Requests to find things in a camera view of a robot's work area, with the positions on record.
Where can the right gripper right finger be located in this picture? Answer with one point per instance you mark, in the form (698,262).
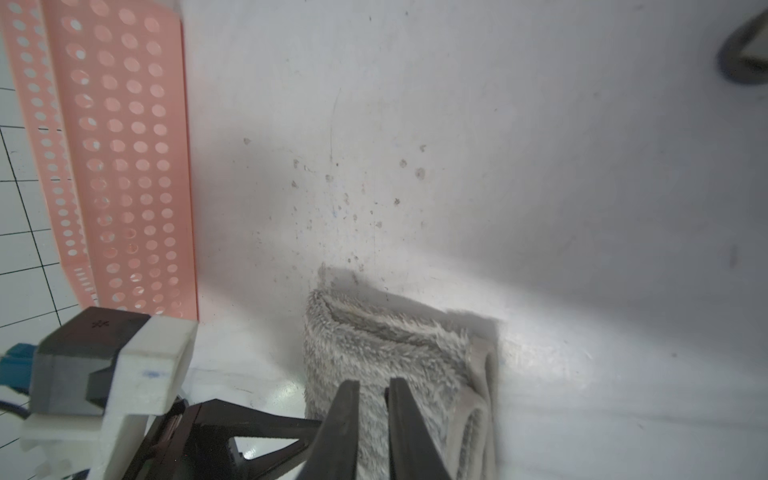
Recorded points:
(412,453)

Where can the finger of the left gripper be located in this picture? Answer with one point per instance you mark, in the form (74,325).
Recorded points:
(199,442)

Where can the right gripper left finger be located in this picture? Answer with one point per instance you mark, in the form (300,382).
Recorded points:
(334,451)

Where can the grey striped dishcloth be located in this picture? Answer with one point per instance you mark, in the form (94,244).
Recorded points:
(451,373)

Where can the pink plastic basket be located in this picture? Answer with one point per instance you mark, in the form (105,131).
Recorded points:
(102,92)

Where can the steel two-tier dish rack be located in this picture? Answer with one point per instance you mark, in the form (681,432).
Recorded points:
(742,58)

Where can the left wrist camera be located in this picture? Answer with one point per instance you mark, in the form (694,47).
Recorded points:
(99,391)

